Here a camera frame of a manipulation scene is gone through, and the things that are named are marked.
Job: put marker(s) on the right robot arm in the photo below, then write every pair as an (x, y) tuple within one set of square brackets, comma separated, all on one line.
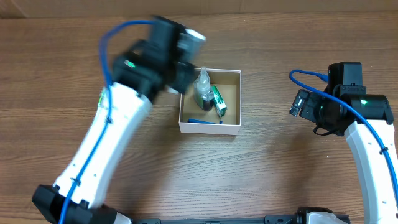
[(344, 108)]

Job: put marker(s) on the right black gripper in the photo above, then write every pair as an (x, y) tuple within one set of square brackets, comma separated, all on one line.
[(311, 109)]

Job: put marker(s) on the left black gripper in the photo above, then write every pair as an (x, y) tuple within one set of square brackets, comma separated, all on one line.
[(183, 76)]

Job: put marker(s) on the clear hand wash bottle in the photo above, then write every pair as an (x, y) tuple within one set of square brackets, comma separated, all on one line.
[(203, 92)]

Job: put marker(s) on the green Dettol soap bar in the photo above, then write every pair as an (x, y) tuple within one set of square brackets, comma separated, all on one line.
[(219, 102)]

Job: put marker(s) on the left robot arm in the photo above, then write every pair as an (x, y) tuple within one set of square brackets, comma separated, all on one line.
[(132, 82)]

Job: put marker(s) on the white cardboard box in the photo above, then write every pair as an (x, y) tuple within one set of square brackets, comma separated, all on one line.
[(229, 84)]

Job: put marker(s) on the blue disposable razor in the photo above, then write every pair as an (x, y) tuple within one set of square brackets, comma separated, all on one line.
[(197, 121)]

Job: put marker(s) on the green toothpaste tube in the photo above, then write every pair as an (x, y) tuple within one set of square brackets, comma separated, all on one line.
[(171, 90)]

